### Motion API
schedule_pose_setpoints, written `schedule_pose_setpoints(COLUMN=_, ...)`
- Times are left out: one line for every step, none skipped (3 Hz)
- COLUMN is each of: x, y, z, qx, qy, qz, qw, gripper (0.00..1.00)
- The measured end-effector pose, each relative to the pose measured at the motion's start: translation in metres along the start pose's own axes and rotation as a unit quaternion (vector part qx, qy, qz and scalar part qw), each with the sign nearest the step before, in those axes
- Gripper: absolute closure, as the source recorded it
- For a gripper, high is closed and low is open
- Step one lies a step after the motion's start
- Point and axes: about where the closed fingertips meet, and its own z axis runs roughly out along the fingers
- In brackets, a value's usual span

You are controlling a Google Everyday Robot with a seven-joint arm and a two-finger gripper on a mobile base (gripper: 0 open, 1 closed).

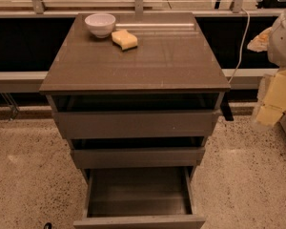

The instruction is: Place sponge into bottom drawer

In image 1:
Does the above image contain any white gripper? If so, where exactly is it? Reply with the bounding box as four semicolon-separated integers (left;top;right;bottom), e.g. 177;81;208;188
247;28;286;131

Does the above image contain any yellow sponge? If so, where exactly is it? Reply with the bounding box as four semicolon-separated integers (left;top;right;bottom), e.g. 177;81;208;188
112;30;138;51

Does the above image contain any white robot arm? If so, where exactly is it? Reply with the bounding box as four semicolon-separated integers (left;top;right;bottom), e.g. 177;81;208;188
247;9;286;130

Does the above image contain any grey top drawer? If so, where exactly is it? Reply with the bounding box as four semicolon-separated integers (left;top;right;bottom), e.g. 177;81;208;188
53;111;220;139

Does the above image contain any grey drawer cabinet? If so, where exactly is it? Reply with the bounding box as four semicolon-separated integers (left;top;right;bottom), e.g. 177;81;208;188
38;11;232;229

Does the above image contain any grey open bottom drawer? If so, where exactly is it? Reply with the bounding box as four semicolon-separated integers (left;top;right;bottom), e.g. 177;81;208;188
72;166;207;229

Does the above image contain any white ceramic bowl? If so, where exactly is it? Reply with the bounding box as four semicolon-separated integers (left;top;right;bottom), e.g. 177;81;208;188
84;13;116;38

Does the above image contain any white cable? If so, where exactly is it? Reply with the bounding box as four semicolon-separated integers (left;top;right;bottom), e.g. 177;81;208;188
227;7;251;84

